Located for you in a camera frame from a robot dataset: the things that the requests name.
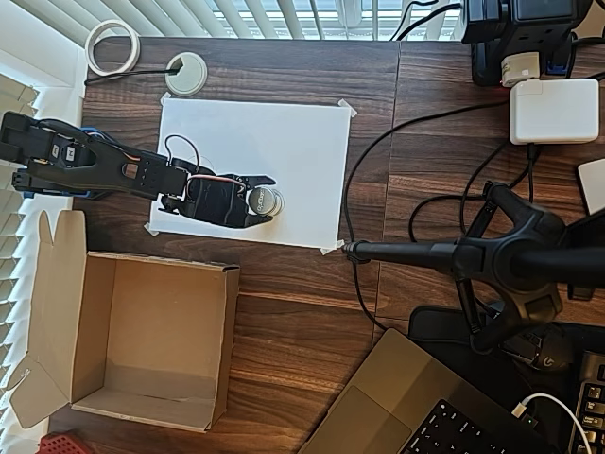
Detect long black cable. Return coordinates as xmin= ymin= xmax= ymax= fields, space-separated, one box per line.
xmin=340 ymin=99 xmax=511 ymax=332

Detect open cardboard box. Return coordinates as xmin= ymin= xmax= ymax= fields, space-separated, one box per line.
xmin=9 ymin=210 xmax=242 ymax=434

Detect round white desk grommet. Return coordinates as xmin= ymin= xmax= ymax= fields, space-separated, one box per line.
xmin=164 ymin=52 xmax=209 ymax=97

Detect small white plug adapter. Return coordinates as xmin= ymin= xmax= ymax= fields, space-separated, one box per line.
xmin=500 ymin=51 xmax=541 ymax=89

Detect looped black adapter cable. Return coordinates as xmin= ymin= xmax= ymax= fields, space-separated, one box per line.
xmin=408 ymin=141 xmax=541 ymax=246

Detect black mouse pad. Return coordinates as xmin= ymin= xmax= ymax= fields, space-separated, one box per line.
xmin=408 ymin=305 xmax=605 ymax=427

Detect black power cable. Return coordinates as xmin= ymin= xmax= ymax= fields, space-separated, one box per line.
xmin=390 ymin=0 xmax=465 ymax=43

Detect masking tape roll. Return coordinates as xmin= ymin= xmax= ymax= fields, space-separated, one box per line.
xmin=85 ymin=21 xmax=142 ymax=78

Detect white square power adapter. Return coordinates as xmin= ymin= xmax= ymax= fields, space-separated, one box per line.
xmin=509 ymin=78 xmax=600 ymax=146

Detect blue plug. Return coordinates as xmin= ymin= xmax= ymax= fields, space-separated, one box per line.
xmin=541 ymin=44 xmax=576 ymax=79

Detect cream vertical window blinds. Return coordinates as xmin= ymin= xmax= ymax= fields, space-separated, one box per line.
xmin=26 ymin=0 xmax=467 ymax=43
xmin=0 ymin=70 xmax=43 ymax=427

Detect grey laptop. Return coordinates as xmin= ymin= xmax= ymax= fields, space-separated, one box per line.
xmin=296 ymin=328 xmax=560 ymax=454

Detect white charging cable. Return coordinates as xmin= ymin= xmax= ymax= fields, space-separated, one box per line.
xmin=514 ymin=392 xmax=595 ymax=454

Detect black power strip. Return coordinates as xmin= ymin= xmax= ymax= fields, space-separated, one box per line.
xmin=460 ymin=0 xmax=595 ymax=89

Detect black tripod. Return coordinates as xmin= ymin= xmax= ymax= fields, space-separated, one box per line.
xmin=339 ymin=182 xmax=605 ymax=356

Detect thin black cable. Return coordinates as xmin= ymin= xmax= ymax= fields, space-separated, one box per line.
xmin=83 ymin=65 xmax=183 ymax=87

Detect white paper sheet with circles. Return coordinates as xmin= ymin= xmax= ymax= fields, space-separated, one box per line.
xmin=149 ymin=96 xmax=352 ymax=251

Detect black computer mouse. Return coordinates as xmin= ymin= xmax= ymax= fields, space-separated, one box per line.
xmin=531 ymin=325 xmax=580 ymax=373

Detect black keyboard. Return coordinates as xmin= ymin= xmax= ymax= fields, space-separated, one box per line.
xmin=574 ymin=349 xmax=605 ymax=454

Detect silver flat device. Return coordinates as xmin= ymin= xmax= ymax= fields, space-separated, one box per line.
xmin=576 ymin=158 xmax=605 ymax=217

